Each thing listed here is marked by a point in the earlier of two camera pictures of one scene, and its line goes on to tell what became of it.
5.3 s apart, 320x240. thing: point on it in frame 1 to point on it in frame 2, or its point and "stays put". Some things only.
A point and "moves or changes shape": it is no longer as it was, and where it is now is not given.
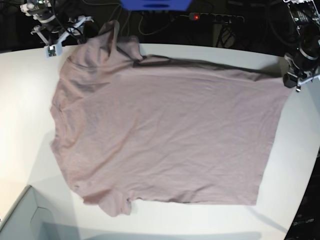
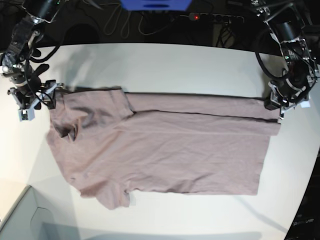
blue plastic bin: x=156 y=5 stays put
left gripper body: x=52 y=34 to x=46 y=94
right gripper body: x=296 y=76 to x=282 y=100
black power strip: x=212 y=17 stays put
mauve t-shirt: x=130 y=127 moves or changes shape
